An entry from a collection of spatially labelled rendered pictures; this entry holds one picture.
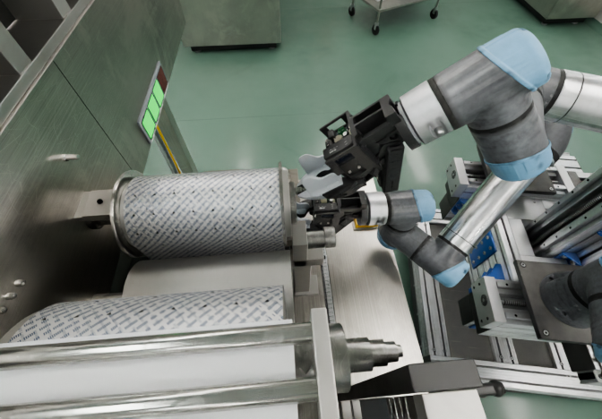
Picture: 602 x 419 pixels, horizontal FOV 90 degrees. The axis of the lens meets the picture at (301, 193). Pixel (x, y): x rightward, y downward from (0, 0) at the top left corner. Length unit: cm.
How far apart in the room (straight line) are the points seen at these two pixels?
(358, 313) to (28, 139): 72
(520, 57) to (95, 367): 48
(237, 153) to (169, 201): 187
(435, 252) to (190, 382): 61
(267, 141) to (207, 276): 195
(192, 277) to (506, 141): 48
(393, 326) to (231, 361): 62
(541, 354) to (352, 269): 115
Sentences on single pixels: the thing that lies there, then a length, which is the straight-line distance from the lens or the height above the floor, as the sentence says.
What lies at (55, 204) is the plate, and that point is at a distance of 56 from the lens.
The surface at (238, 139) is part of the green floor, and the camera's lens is 245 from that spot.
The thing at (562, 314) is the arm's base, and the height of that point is 84.
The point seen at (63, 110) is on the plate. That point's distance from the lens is 60.
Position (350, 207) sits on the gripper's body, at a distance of 66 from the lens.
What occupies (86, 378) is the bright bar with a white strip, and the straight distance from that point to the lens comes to 30.
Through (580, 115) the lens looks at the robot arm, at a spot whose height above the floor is 140.
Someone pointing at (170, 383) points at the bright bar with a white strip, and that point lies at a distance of 27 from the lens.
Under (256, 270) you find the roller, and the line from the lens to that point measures 49.
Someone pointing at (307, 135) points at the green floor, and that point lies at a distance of 243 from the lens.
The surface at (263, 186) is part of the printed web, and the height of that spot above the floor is 131.
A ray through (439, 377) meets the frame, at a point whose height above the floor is 144.
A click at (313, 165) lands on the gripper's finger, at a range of 51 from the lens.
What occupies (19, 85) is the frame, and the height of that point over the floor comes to 145.
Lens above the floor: 169
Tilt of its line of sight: 55 degrees down
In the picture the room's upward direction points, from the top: straight up
